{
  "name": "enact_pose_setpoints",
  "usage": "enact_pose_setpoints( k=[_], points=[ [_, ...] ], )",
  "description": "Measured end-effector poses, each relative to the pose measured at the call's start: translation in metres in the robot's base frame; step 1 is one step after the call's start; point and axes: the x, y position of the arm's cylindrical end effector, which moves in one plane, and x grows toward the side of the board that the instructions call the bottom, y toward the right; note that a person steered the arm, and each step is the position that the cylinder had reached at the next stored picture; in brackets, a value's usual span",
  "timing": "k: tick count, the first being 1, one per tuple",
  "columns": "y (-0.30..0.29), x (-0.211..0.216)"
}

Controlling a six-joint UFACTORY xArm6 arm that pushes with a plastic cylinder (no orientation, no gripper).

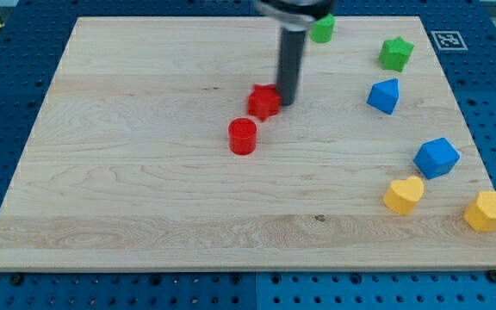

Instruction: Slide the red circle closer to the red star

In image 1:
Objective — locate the white fiducial marker tag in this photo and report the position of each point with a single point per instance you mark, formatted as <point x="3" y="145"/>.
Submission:
<point x="449" y="41"/>

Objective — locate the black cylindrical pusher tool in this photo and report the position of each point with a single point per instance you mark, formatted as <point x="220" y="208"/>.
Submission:
<point x="291" y="47"/>

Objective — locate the blue hexagon block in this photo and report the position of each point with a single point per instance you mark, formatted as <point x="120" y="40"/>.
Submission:
<point x="436" y="158"/>

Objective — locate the wooden board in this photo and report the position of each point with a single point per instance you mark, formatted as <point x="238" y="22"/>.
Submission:
<point x="128" y="168"/>

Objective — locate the green cylinder block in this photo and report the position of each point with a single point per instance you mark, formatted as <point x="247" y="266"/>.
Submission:
<point x="322" y="29"/>

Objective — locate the blue pentagon house block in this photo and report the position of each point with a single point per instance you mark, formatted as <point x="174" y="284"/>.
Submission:
<point x="384" y="95"/>

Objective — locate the red star block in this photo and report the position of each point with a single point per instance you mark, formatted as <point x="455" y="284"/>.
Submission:
<point x="264" y="101"/>

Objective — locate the yellow heart block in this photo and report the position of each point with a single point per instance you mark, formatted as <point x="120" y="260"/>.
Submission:
<point x="402" y="196"/>

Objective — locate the red cylinder block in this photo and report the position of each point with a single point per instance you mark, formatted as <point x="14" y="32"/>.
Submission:
<point x="242" y="133"/>

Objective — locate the green star block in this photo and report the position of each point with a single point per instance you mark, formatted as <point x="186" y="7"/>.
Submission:
<point x="395" y="53"/>

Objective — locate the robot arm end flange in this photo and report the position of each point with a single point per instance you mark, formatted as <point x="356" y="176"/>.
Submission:
<point x="295" y="14"/>

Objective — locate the yellow pentagon block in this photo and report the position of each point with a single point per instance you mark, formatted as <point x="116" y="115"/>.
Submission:
<point x="480" y="213"/>

